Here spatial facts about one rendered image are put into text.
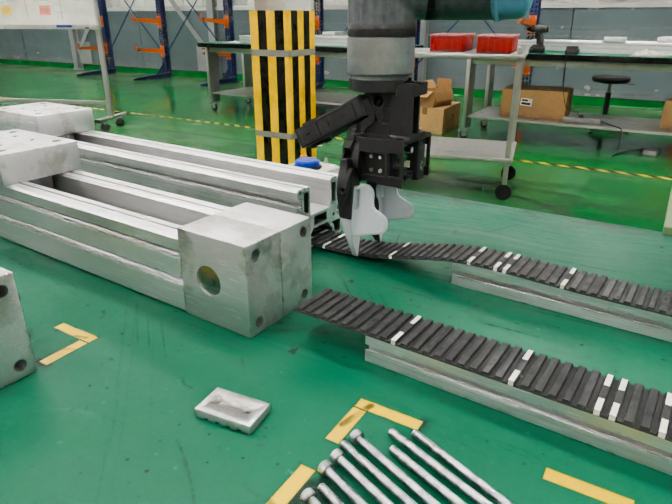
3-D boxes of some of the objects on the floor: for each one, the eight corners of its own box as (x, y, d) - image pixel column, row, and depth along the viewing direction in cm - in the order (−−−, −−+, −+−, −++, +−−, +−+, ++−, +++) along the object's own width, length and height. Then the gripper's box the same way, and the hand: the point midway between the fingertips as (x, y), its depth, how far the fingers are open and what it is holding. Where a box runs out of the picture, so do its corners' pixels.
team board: (-28, 127, 579) (-83, -91, 504) (7, 119, 625) (-38, -82, 549) (104, 133, 552) (67, -97, 476) (130, 124, 597) (101, -87, 521)
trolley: (515, 179, 397) (534, 25, 358) (510, 201, 349) (532, 27, 310) (374, 167, 428) (378, 24, 389) (352, 186, 381) (354, 26, 341)
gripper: (394, 85, 56) (388, 276, 64) (443, 75, 65) (432, 244, 74) (324, 80, 61) (326, 260, 69) (379, 72, 70) (376, 232, 78)
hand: (362, 238), depth 72 cm, fingers open, 5 cm apart
